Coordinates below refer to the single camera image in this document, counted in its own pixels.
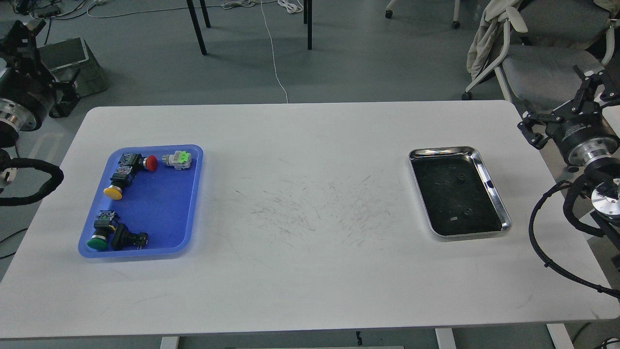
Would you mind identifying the black table legs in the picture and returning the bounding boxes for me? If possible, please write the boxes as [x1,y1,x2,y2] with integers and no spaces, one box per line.
[186,0,313,56]

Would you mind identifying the grey office chair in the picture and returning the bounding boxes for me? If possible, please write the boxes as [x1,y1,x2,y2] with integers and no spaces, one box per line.
[462,0,619,110]

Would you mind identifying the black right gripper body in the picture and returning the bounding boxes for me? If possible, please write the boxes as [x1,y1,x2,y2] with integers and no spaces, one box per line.
[545,108,610,151]

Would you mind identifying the grey plastic crate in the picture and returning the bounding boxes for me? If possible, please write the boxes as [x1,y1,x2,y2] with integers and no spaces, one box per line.
[39,37,109,97]

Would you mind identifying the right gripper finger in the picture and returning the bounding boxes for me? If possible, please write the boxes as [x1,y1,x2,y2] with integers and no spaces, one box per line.
[572,65,620,114]
[517,111,558,149]

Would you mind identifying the black floor cable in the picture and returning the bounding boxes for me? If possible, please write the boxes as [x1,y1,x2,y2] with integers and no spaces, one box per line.
[0,228,30,260]

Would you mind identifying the red mushroom push button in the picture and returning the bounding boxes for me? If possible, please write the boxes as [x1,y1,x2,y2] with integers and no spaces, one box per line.
[118,153,158,172]

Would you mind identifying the yellow push button switch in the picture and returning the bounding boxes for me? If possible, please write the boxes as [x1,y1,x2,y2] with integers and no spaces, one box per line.
[103,165,135,200]

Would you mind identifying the white floor cable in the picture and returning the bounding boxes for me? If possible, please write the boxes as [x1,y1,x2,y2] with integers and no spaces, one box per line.
[87,0,305,104]

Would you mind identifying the grey green switch module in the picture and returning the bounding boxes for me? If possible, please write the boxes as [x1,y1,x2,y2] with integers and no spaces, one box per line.
[161,150,192,171]

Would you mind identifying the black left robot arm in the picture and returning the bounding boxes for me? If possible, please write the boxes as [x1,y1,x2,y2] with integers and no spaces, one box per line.
[0,19,80,207]

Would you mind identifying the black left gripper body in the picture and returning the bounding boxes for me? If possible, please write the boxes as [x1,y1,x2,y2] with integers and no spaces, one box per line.
[0,67,55,132]

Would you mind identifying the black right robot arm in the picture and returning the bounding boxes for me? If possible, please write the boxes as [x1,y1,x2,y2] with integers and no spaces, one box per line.
[518,65,619,298]

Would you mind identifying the beige jacket on chair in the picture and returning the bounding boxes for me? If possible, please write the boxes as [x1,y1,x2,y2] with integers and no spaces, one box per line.
[466,0,523,80]

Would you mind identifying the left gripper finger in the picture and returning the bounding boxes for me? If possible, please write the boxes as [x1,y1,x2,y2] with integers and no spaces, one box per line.
[48,68,80,119]
[0,18,47,68]

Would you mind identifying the green push button switch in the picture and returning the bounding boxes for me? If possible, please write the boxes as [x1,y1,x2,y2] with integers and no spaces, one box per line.
[86,210,120,251]

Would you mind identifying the black push button switch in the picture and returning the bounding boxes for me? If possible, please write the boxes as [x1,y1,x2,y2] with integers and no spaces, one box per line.
[110,223,149,251]

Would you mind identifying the stainless steel tray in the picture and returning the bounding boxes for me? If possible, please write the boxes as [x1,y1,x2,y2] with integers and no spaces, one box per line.
[409,146,512,240]

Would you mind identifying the blue plastic tray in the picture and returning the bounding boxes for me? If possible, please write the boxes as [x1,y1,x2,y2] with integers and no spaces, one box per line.
[78,145,204,260]

